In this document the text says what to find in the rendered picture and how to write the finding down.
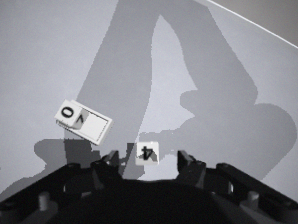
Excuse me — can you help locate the white rectangular tray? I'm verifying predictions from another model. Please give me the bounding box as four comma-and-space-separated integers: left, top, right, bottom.
57, 100, 114, 146

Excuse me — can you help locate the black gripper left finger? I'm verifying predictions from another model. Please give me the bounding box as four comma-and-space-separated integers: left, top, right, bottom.
0, 150, 130, 224

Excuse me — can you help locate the white cube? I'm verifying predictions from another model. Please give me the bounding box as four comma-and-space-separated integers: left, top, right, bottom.
136, 141, 159, 165
54, 100, 89, 130

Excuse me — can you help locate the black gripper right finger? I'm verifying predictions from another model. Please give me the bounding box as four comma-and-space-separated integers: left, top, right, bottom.
171, 150, 298, 224

